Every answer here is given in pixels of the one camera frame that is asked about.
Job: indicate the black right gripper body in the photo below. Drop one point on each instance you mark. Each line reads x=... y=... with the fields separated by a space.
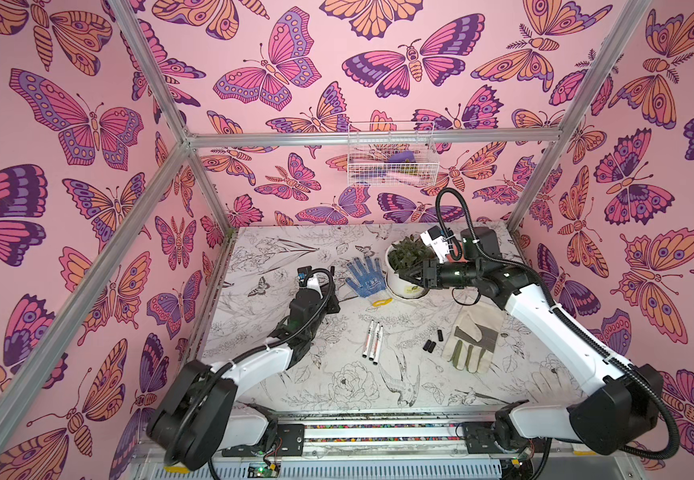
x=429 y=276

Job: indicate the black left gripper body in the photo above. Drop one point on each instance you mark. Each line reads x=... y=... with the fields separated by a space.
x=329 y=306

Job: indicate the white marker pen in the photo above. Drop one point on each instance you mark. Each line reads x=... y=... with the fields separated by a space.
x=371 y=340
x=377 y=345
x=366 y=339

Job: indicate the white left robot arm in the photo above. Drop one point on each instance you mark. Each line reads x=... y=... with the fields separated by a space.
x=201 y=413

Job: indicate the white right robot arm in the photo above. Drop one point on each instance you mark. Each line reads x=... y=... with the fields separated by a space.
x=623 y=409

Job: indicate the white potted green plant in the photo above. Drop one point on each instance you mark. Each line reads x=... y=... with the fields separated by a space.
x=401 y=258

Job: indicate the blue dotted knit glove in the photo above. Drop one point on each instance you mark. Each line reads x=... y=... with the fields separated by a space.
x=366 y=277

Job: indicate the beige leather work glove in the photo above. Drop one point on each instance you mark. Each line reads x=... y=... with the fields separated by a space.
x=472 y=343

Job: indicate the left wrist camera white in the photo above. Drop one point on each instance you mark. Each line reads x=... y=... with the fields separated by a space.
x=308 y=280

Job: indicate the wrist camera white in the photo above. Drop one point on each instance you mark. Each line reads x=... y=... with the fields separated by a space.
x=308 y=280
x=443 y=243

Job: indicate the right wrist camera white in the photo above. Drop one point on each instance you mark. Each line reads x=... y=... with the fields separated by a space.
x=443 y=243

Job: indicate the white wire wall basket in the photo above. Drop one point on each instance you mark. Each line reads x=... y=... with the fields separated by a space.
x=412 y=164

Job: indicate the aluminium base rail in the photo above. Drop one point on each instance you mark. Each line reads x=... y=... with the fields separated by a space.
x=429 y=445

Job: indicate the aluminium frame horizontal bar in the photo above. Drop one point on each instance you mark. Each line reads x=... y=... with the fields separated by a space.
x=390 y=137

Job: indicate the aluminium frame post left rear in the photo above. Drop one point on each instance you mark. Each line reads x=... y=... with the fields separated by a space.
x=146 y=49

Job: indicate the aluminium frame post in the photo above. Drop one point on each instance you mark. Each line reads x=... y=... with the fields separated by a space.
x=146 y=49
x=611 y=49

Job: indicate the aluminium frame post right rear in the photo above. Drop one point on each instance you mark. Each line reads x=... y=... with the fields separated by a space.
x=611 y=49

